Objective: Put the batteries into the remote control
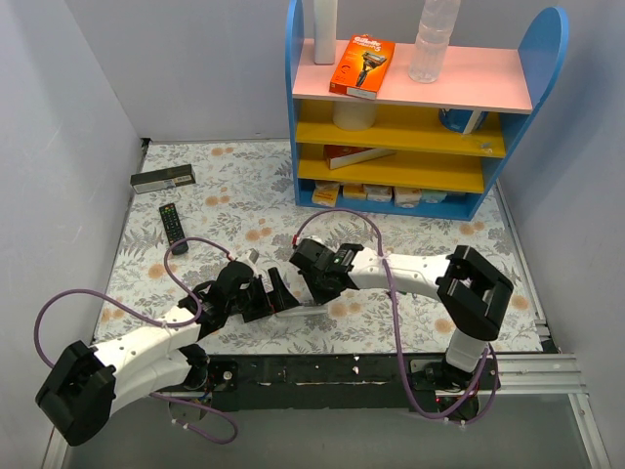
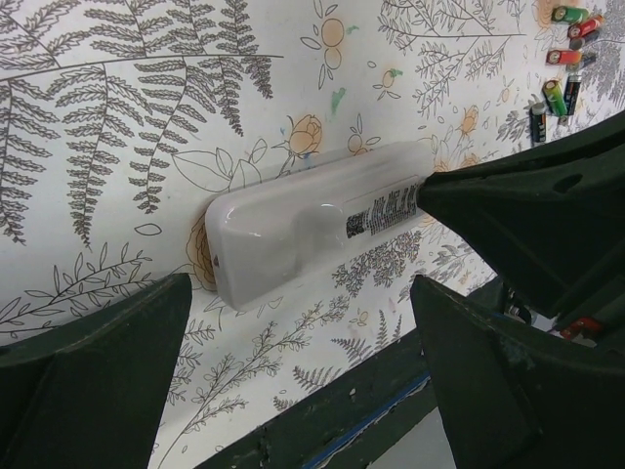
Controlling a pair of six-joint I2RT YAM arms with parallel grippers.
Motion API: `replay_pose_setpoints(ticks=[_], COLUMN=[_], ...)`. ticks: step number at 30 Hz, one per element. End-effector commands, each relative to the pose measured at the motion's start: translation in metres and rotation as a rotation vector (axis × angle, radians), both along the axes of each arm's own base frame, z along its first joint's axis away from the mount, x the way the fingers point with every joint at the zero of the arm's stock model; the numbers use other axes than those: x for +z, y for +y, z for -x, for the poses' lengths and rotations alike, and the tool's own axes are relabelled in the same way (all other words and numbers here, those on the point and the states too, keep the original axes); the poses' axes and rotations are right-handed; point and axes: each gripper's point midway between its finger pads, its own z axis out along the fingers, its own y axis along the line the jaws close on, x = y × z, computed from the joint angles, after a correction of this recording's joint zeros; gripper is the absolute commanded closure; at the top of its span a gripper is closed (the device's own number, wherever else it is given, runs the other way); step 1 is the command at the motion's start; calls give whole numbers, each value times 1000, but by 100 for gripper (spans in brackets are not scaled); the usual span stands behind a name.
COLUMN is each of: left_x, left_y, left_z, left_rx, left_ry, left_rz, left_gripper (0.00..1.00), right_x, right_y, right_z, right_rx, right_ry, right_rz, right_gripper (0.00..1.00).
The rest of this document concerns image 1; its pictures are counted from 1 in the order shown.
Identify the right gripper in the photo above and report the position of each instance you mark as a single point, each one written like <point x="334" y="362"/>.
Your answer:
<point x="309" y="281"/>

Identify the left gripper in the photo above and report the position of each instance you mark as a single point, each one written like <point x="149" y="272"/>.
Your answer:
<point x="264" y="297"/>

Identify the white remote control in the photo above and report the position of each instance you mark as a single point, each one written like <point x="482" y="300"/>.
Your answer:
<point x="303" y="310"/>

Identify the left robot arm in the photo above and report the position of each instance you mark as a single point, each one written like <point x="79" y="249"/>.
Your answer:
<point x="88" y="384"/>

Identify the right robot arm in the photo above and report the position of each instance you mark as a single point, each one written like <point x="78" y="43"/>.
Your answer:
<point x="475" y="294"/>

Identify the black remote control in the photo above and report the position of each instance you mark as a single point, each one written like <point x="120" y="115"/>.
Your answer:
<point x="173" y="229"/>

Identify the floral table cloth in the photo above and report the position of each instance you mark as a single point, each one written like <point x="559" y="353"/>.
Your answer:
<point x="243" y="198"/>

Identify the red white book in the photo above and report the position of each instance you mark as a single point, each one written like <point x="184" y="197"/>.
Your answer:
<point x="341" y="156"/>

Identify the green soap pack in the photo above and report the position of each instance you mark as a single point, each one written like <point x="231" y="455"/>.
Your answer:
<point x="433" y="196"/>

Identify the black rectangular box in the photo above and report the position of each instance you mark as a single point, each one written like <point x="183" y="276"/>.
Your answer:
<point x="163" y="179"/>

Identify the blue yellow pink shelf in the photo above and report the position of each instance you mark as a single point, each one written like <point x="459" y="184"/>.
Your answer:
<point x="510" y="84"/>

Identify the white cylinder roll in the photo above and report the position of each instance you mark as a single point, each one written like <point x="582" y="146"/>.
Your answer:
<point x="354" y="117"/>

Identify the blue white cup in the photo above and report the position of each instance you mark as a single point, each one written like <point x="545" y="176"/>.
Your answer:
<point x="462" y="121"/>

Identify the orange razor box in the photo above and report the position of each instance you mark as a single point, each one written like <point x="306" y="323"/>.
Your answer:
<point x="363" y="67"/>

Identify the white tall bottle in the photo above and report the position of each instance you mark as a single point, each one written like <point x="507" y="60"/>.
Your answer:
<point x="324" y="31"/>

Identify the clear plastic water bottle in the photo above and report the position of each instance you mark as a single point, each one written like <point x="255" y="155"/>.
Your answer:
<point x="436" y="25"/>

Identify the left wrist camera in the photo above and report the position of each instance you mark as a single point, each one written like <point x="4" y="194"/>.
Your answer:
<point x="249" y="257"/>

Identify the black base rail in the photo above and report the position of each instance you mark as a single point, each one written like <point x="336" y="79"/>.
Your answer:
<point x="255" y="382"/>

